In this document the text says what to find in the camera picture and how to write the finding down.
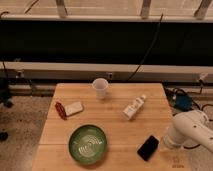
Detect black rectangular eraser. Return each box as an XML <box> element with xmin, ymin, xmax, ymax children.
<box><xmin>137</xmin><ymin>135</ymin><xmax>159</xmax><ymax>161</ymax></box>

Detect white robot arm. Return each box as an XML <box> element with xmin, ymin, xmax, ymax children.
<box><xmin>162</xmin><ymin>110</ymin><xmax>213</xmax><ymax>153</ymax></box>

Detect clear plastic cup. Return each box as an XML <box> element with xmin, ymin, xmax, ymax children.
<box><xmin>92</xmin><ymin>78</ymin><xmax>108</xmax><ymax>99</ymax></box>

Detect white plastic bottle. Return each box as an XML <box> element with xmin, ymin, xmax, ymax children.
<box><xmin>123</xmin><ymin>95</ymin><xmax>146</xmax><ymax>120</ymax></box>

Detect white rectangular block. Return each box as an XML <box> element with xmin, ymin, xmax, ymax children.
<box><xmin>65</xmin><ymin>101</ymin><xmax>83</xmax><ymax>116</ymax></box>

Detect red brown bar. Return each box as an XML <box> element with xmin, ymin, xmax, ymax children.
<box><xmin>55</xmin><ymin>102</ymin><xmax>66</xmax><ymax>120</ymax></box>

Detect green ceramic bowl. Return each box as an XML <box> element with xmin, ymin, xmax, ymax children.
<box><xmin>68</xmin><ymin>124</ymin><xmax>108</xmax><ymax>165</ymax></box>

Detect blue power box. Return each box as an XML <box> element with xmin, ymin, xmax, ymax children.
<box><xmin>175</xmin><ymin>94</ymin><xmax>192</xmax><ymax>111</ymax></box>

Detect black chair base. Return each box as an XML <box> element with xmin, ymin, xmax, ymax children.
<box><xmin>0</xmin><ymin>79</ymin><xmax>13</xmax><ymax>142</ymax></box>

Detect black hanging cable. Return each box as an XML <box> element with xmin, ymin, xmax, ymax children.
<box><xmin>126</xmin><ymin>12</ymin><xmax>164</xmax><ymax>83</ymax></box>

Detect black floor cable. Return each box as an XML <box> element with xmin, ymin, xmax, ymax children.
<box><xmin>165</xmin><ymin>87</ymin><xmax>213</xmax><ymax>150</ymax></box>

